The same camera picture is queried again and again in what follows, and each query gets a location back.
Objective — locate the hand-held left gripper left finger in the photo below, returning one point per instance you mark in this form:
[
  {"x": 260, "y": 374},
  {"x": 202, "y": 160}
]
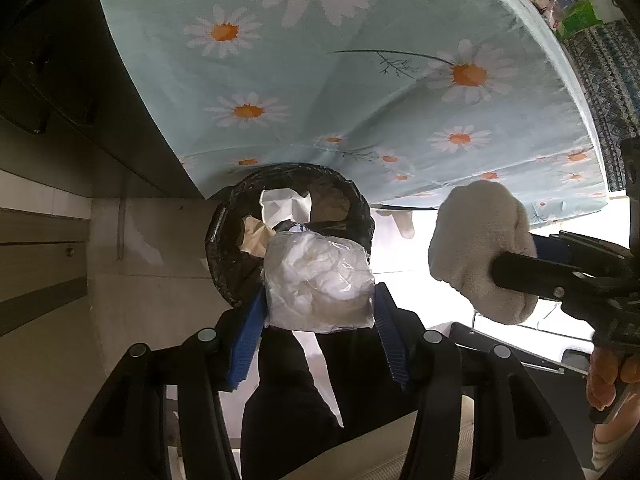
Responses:
[{"x": 245, "y": 340}]

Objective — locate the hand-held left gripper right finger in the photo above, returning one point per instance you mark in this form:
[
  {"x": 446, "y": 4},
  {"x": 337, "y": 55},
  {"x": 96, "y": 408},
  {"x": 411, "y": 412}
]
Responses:
[{"x": 392, "y": 340}]

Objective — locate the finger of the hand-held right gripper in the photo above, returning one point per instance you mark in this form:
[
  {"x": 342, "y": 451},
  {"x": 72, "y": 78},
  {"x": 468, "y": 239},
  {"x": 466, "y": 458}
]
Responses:
[
  {"x": 550, "y": 249},
  {"x": 525, "y": 272}
]

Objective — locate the white knitted cloth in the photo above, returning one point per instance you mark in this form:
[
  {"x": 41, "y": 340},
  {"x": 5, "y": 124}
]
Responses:
[{"x": 470, "y": 240}]

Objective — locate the clear bag of white tissue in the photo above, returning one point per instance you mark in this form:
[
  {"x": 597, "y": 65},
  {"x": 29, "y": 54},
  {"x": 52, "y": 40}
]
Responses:
[{"x": 320, "y": 285}]

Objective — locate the trash bin with black liner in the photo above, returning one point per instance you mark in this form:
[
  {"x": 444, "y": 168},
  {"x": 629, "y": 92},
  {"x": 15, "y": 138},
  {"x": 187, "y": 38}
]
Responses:
[{"x": 225, "y": 245}]

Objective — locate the person's right forearm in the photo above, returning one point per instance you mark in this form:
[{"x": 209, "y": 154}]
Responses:
[{"x": 615, "y": 445}]

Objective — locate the person's right hand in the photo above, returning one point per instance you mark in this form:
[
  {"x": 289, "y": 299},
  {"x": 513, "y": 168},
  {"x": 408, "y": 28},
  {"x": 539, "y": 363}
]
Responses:
[{"x": 607, "y": 375}]

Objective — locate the beige crumpled paper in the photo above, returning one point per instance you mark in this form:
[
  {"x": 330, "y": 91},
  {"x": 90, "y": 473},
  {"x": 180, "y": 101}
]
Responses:
[{"x": 255, "y": 237}]

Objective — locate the white table leg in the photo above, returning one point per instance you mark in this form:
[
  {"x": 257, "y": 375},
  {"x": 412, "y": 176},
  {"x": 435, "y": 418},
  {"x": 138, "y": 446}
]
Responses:
[{"x": 400, "y": 222}]

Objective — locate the white crumpled paper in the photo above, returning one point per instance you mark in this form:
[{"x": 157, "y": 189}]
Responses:
[{"x": 282, "y": 202}]

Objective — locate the blue patterned rug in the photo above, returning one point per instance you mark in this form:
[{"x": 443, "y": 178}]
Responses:
[{"x": 610, "y": 85}]

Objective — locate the daisy print tablecloth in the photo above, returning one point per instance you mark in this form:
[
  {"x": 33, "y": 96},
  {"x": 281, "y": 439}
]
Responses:
[{"x": 350, "y": 100}]

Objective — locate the dark kitchen cabinet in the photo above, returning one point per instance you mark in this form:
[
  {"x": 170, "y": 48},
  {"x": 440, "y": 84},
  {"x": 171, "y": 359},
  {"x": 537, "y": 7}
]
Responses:
[{"x": 60, "y": 60}]

